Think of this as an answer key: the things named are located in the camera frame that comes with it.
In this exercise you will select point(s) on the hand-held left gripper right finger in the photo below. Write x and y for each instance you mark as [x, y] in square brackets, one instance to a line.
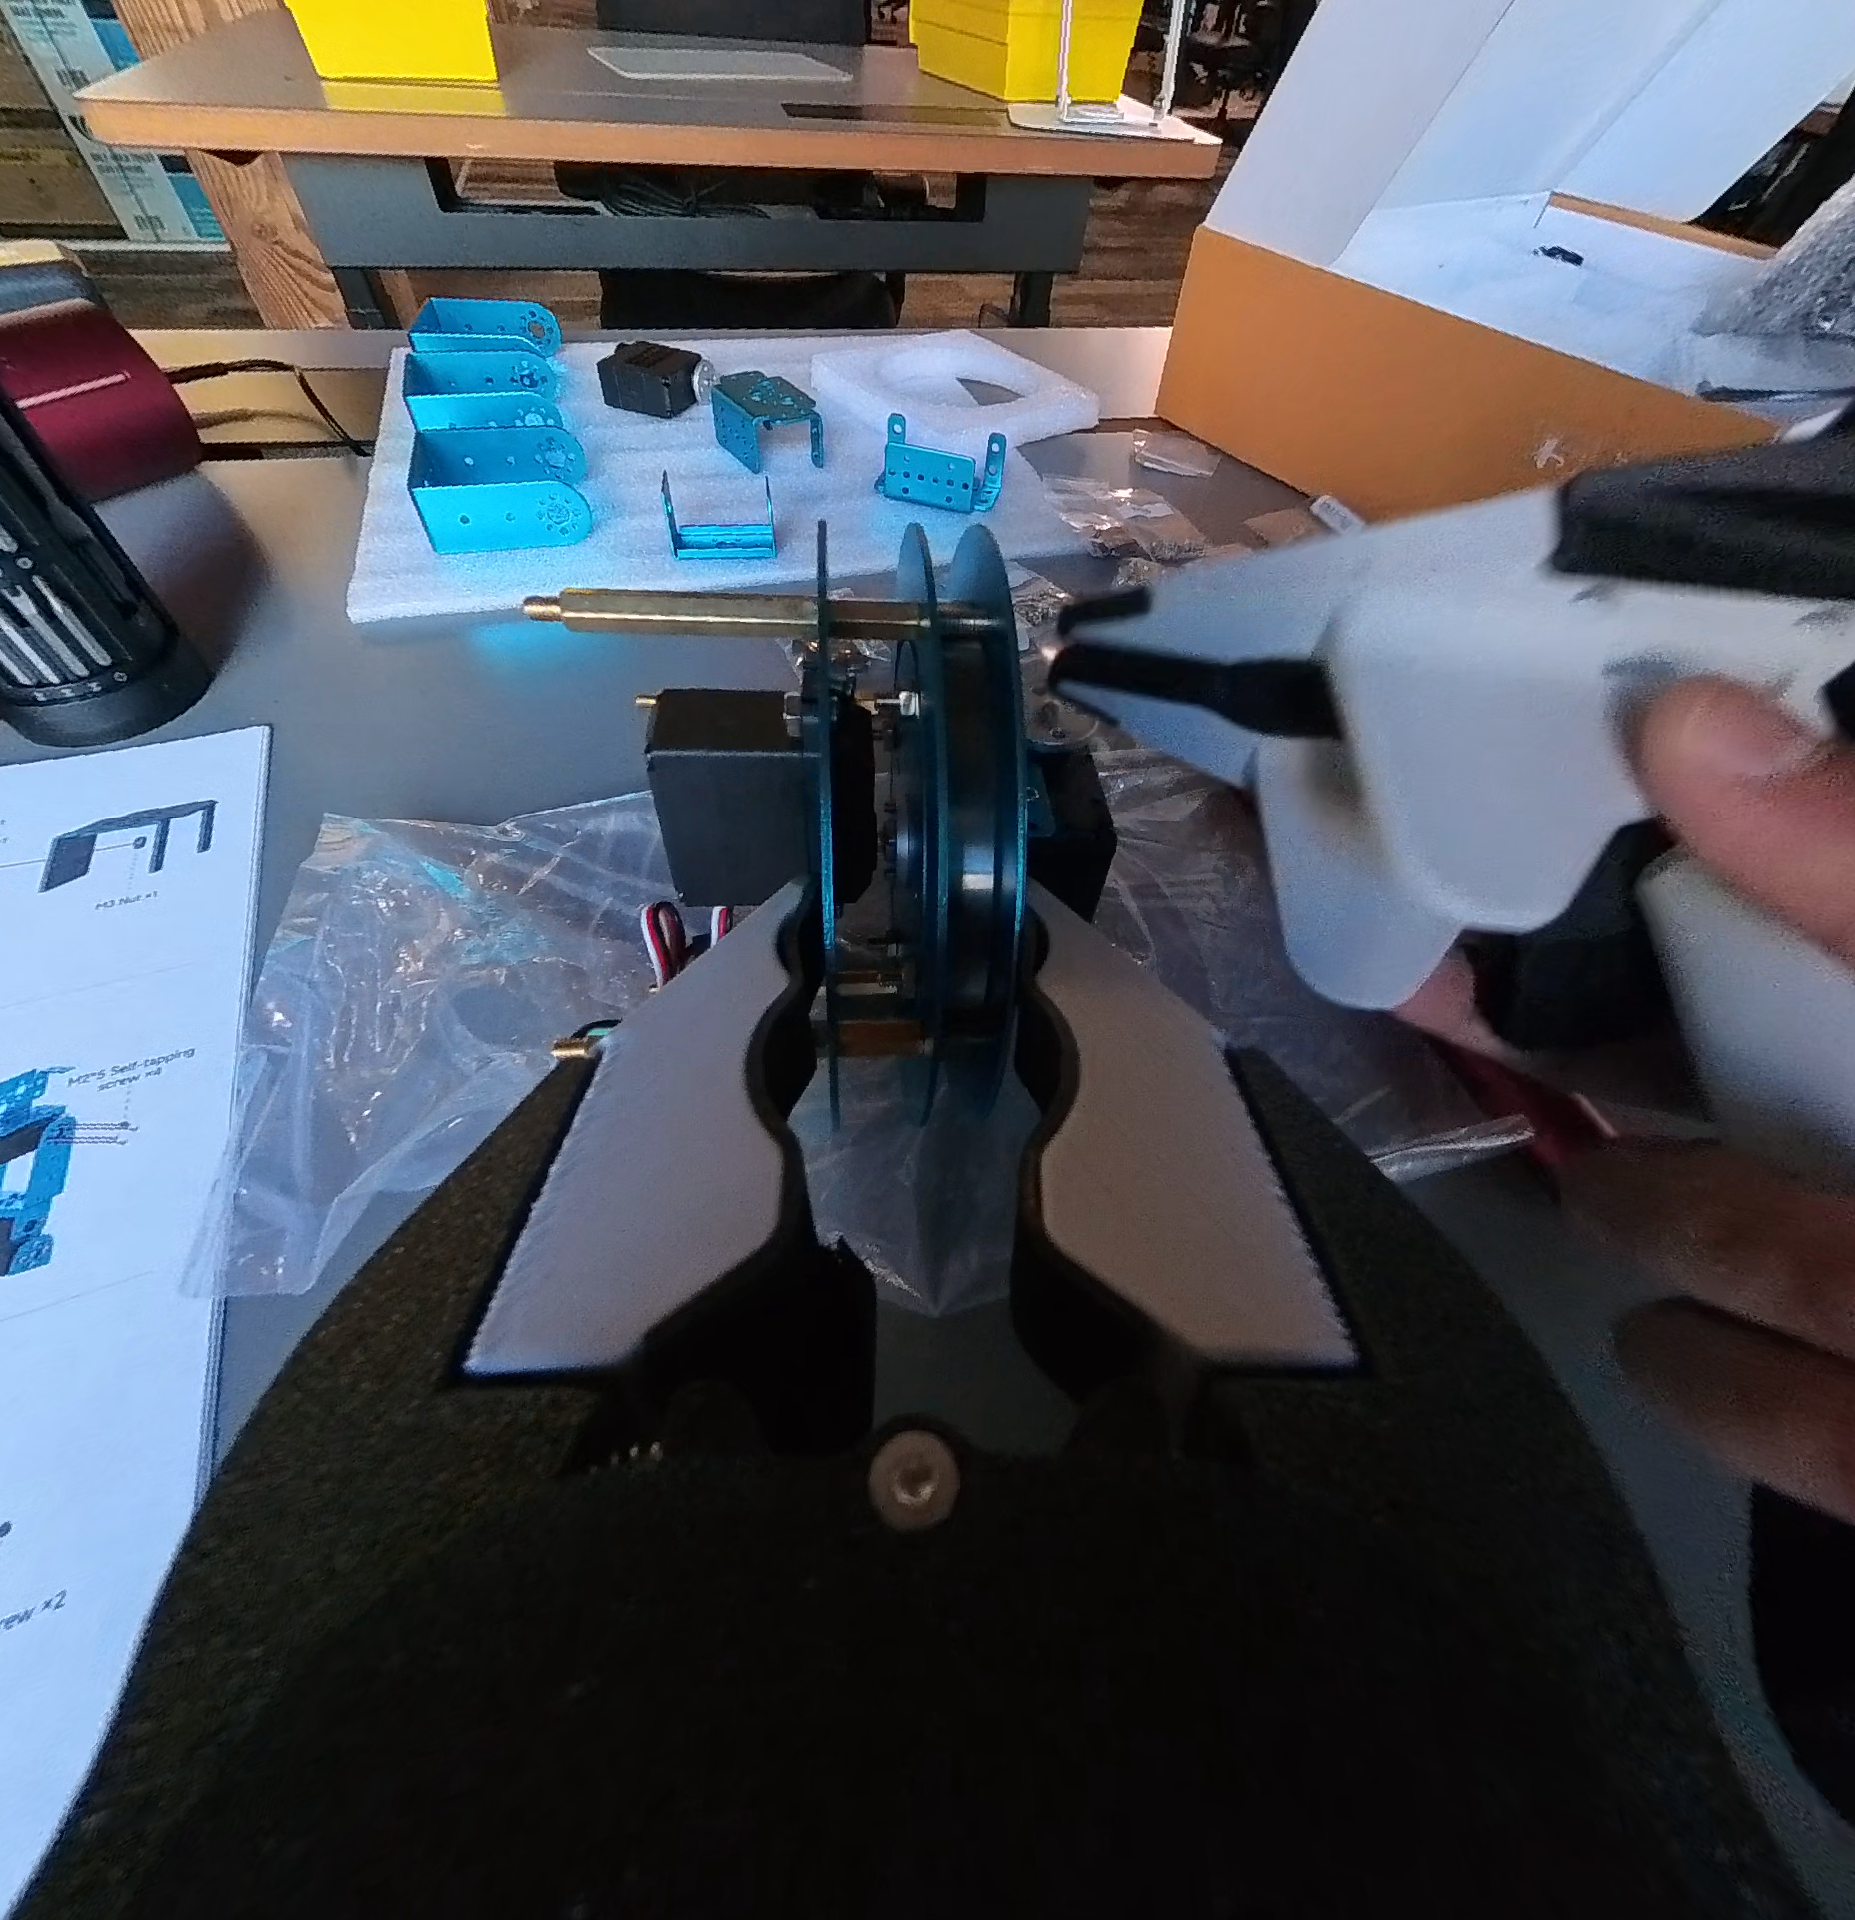
[1182, 1200]

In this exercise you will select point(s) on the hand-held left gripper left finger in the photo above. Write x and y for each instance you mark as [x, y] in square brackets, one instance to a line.
[629, 1200]

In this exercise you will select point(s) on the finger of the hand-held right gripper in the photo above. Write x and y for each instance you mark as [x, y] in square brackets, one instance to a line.
[1438, 811]
[1348, 578]

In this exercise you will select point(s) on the blue rotary base assembly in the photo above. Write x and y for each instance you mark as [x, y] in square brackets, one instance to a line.
[958, 840]

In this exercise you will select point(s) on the grey desk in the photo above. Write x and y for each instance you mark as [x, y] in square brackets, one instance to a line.
[447, 705]

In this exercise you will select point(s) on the person's right hand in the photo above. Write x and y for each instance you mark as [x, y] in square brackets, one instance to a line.
[1768, 811]

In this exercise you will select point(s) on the open cardboard box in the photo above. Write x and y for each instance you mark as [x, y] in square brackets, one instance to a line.
[1318, 374]

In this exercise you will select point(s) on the pile of small screw bags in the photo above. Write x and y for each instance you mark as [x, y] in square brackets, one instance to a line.
[1122, 533]

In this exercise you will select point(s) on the bubble wrap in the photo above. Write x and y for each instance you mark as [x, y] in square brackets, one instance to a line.
[1828, 284]

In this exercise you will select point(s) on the clear plastic bag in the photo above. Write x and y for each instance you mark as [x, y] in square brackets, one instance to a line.
[417, 974]

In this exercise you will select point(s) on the printed instruction manual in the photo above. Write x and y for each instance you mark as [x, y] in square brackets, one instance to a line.
[147, 1350]

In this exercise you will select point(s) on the white foam cutout piece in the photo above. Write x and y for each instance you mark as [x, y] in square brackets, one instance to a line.
[868, 374]

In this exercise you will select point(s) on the clear acrylic stand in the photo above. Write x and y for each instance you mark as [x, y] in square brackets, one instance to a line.
[1078, 113]

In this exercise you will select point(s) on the yellow box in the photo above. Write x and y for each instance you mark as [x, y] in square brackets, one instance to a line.
[387, 38]
[1002, 44]

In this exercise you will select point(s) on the white foam sheet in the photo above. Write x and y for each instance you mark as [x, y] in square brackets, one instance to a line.
[629, 511]

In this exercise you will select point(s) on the black servo motor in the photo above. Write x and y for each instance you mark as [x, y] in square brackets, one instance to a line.
[643, 379]

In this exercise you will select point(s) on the black screwdriver bit holder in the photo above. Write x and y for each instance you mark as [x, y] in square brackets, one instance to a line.
[57, 600]

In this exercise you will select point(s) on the red metal cylinder case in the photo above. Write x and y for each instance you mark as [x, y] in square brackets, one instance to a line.
[73, 398]

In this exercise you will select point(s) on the wooden background table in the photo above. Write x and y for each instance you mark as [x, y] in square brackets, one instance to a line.
[343, 113]

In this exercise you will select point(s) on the cardboard boxes with blue labels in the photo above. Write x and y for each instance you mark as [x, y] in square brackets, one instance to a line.
[133, 180]

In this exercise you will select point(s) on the small blue metal bracket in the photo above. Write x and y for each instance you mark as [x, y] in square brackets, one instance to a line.
[754, 403]
[725, 536]

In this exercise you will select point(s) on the large blue metal bracket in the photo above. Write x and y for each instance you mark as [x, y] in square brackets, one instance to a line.
[477, 511]
[463, 408]
[471, 322]

